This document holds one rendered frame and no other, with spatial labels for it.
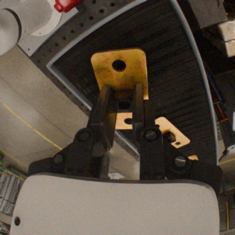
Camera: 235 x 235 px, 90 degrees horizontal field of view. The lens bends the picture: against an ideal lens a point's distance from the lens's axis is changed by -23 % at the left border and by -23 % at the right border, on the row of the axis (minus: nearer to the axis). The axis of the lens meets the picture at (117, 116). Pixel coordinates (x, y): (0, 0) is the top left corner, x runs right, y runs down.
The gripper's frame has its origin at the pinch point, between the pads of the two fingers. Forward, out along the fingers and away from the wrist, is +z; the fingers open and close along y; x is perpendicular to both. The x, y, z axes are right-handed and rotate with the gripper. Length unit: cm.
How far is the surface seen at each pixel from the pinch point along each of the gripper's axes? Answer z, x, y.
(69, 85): 5.2, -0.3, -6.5
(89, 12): 52, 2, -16
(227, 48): 13.8, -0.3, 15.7
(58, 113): 122, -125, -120
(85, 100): 5.3, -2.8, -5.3
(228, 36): 13.7, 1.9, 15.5
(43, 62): 52, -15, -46
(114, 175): 119, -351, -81
